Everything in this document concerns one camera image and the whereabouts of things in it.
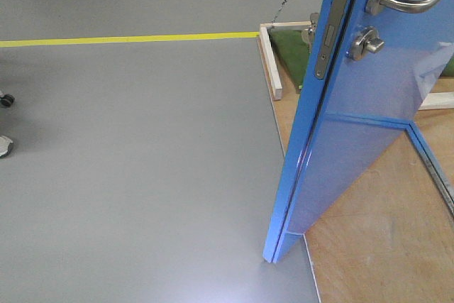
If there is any plywood floor platform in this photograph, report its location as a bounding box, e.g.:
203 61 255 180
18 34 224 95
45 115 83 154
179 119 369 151
256 36 454 303

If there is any blue door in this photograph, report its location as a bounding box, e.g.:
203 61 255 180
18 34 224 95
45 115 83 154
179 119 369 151
263 0 453 263

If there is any steel thumb turn lock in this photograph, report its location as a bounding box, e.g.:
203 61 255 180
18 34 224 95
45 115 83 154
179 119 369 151
348 26 385 61

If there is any yellow floor tape line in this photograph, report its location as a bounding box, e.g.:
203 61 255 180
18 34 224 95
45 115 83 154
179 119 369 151
1 31 259 48

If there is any steel lock face plate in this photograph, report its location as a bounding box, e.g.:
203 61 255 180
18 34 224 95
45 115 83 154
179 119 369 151
315 0 348 79

